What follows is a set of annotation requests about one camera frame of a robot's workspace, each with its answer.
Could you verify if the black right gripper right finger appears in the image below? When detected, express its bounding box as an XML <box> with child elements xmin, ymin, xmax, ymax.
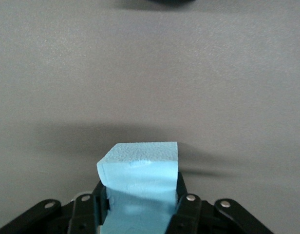
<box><xmin>164</xmin><ymin>172</ymin><xmax>276</xmax><ymax>234</ymax></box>

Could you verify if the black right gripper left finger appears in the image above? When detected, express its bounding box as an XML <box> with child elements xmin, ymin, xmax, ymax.
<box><xmin>0</xmin><ymin>180</ymin><xmax>111</xmax><ymax>234</ymax></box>

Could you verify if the light blue foam block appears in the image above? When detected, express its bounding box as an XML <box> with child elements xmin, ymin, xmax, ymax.
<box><xmin>96</xmin><ymin>141</ymin><xmax>179</xmax><ymax>234</ymax></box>

